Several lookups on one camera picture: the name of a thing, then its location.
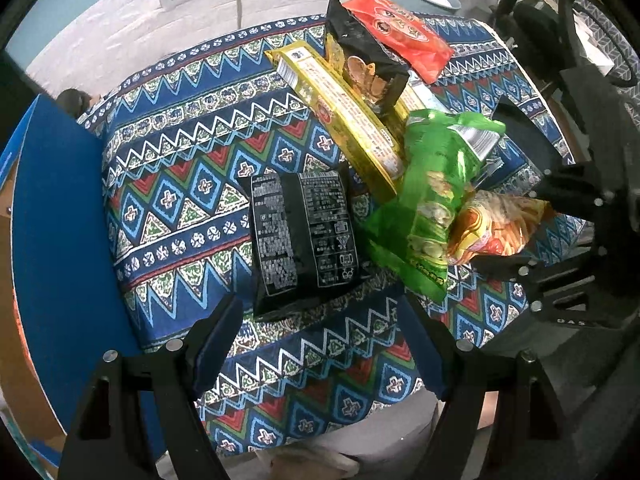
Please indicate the blue cardboard box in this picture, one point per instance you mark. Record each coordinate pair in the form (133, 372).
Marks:
(60, 240)

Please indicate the black office chair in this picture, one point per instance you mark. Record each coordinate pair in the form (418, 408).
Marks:
(530, 15)

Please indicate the black snack packet white print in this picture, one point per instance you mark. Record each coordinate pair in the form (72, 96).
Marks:
(300, 230)

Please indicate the silver foil packet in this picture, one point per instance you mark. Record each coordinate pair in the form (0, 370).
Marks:
(425, 92)

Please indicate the red snack packet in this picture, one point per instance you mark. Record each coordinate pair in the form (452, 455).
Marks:
(405, 35)

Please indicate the green snack packet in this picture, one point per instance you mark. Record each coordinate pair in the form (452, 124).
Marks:
(425, 200)

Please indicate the small black device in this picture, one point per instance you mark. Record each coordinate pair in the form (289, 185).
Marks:
(75, 101)

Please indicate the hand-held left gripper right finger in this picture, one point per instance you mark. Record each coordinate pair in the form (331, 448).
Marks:
(425, 350)

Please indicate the blue patterned tablecloth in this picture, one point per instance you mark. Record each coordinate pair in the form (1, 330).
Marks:
(175, 170)

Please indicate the long yellow snack box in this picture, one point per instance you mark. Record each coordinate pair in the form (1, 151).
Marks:
(345, 115)

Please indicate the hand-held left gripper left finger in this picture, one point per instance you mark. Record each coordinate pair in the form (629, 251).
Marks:
(220, 340)

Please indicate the grey fabric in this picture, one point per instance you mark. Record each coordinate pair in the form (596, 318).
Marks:
(325, 440)

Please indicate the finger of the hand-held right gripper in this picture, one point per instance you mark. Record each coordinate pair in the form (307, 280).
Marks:
(575, 185)
(550, 285)

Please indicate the black chips bag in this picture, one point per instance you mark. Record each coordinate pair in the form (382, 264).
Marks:
(350, 40)

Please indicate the orange noodle packet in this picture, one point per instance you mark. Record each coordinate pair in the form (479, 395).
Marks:
(495, 225)

